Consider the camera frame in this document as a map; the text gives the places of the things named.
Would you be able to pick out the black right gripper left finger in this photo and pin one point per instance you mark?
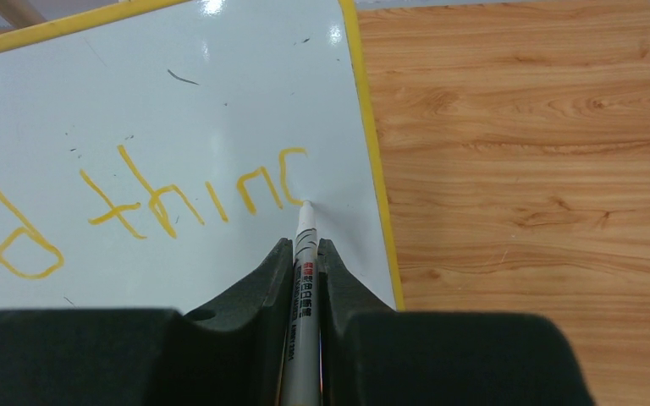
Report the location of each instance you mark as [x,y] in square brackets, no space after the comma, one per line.
[228,351]

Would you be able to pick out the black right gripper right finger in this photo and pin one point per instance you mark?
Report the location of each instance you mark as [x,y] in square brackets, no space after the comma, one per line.
[374,355]

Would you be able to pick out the yellow framed whiteboard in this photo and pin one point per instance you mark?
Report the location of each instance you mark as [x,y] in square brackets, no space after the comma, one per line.
[153,152]

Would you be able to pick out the metal stand pole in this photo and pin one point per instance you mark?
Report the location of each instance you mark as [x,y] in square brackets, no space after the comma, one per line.
[20,13]

